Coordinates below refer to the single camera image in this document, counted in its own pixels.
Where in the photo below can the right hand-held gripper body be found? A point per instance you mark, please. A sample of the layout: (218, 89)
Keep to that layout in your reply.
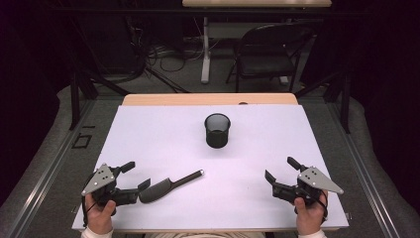
(317, 180)

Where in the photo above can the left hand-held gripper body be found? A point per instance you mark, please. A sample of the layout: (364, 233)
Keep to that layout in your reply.
(99, 181)

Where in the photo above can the black mesh pen holder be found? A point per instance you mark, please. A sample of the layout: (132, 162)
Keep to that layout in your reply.
(217, 135)

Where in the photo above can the person's left hand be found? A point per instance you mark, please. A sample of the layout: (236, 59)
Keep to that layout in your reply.
(99, 218)

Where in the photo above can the person's right hand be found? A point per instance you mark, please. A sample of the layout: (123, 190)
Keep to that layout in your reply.
(310, 218)

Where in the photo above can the white table board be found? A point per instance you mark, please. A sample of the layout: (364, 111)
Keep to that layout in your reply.
(251, 158)

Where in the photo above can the black metal stand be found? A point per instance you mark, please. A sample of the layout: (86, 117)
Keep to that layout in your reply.
(345, 105)
(74, 99)

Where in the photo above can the light wooden table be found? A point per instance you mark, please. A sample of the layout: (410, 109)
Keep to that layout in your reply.
(198, 99)

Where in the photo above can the black folding chair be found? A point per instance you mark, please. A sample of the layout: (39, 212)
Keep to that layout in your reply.
(264, 64)

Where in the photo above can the black curtain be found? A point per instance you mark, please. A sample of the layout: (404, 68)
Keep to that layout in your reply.
(26, 82)
(389, 82)

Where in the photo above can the metal floor rail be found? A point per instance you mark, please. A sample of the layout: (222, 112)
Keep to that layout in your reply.
(363, 168)
(49, 165)

